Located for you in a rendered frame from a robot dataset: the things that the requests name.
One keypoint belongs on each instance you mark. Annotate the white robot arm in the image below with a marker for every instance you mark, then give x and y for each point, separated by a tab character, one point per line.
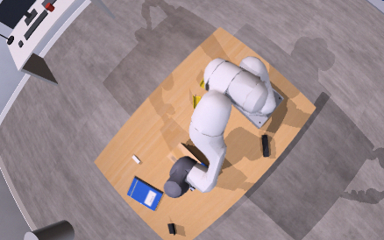
227	83

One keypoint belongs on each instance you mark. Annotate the blue notebook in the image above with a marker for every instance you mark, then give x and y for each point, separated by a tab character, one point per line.
144	193

